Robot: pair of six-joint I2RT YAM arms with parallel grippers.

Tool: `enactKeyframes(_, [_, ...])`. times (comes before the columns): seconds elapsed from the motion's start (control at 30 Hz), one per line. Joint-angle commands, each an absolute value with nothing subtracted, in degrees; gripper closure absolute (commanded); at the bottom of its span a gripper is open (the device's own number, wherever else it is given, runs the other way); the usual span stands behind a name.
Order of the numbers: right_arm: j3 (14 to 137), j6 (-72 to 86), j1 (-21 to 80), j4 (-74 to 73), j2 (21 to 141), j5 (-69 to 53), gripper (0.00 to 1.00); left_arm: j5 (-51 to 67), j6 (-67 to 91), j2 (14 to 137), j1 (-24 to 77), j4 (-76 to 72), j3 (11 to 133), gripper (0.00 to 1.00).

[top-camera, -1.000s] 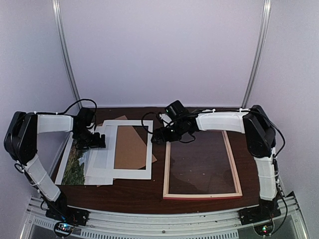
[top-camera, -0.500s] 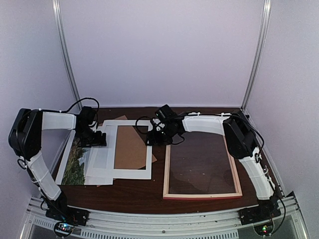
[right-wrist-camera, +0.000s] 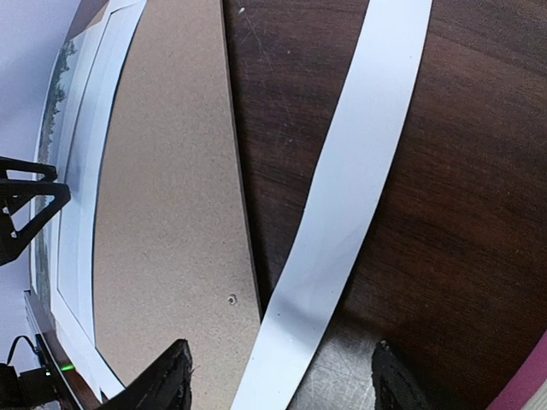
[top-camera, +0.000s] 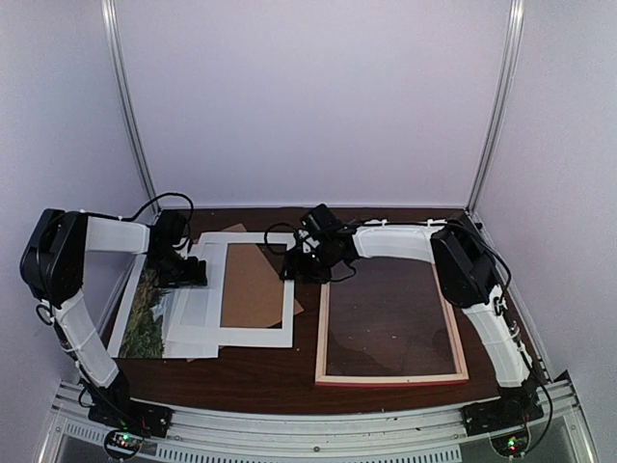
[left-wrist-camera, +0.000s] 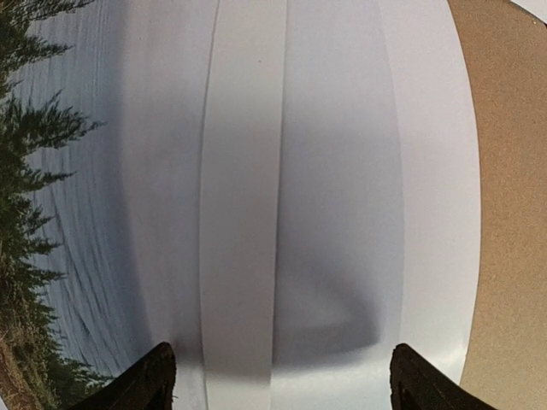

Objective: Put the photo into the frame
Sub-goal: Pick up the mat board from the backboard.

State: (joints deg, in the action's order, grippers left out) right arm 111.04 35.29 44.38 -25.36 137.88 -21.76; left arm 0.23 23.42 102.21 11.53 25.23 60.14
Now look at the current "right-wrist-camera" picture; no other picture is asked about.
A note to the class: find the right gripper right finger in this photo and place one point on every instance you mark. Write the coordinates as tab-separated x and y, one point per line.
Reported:
395	387

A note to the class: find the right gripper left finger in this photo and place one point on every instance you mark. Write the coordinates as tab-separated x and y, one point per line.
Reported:
165	384

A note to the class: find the landscape photo print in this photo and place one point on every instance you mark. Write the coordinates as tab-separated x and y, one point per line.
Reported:
48	147

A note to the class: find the brown backing board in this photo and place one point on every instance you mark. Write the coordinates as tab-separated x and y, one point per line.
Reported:
171	249

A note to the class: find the pink wooden picture frame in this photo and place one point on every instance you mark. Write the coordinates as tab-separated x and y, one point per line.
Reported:
527	388

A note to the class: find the white mat board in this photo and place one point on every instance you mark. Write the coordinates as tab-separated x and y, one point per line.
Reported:
345	189

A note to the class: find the front aluminium rail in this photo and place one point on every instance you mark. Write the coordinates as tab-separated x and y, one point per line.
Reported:
72	389

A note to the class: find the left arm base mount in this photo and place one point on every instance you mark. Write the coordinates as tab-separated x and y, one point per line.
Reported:
37	388

